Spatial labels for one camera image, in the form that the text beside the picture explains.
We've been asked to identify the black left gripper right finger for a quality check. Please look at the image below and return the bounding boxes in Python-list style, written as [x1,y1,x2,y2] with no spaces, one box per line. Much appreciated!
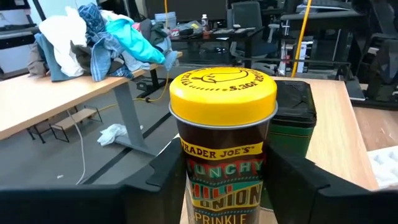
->
[262,144,398,224]

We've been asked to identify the black background desk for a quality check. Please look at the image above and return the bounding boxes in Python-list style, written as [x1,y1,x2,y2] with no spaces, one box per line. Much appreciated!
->
[170,26,265,68]

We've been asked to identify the white cloth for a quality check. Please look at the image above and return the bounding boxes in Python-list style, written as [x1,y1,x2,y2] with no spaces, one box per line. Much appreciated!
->
[96,123,144,147]

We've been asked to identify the white cable with plug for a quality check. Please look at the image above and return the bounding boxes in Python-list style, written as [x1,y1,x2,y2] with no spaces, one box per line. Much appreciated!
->
[65,108,88,186]

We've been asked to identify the dark office chair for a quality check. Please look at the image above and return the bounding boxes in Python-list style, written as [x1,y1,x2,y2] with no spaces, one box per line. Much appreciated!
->
[228,1,279,74]

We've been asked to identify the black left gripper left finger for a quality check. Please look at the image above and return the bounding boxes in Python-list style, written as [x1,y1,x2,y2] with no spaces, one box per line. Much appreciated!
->
[0,136,187,224]

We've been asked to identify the white ice cube tray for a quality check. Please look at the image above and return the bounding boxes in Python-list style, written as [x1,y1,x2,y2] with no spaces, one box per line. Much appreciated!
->
[366,145,398,190]

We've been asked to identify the thin yellow cable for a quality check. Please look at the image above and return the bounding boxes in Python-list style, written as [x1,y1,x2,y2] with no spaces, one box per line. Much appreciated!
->
[99,0,170,113]

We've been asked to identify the small wooden riser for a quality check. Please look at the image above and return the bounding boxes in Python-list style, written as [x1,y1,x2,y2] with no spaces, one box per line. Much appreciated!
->
[26,106,104,144]

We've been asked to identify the wooden desk grey legs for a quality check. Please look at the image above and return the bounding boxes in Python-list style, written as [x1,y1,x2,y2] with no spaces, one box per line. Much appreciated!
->
[0,51,184,156]

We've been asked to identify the yellow-lid spice jar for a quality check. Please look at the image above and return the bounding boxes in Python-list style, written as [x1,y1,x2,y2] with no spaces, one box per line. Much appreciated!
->
[169,67,279,224]

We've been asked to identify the pile of clothes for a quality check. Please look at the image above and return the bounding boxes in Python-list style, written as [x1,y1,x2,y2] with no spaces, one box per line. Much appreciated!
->
[26,2,180,83]

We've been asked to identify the dark green spice tin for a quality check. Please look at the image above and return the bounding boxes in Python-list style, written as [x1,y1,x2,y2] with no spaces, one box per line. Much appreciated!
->
[266,80,317,159]

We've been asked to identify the thick yellow cable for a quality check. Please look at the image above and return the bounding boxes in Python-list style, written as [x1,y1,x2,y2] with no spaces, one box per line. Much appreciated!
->
[290,0,313,78]

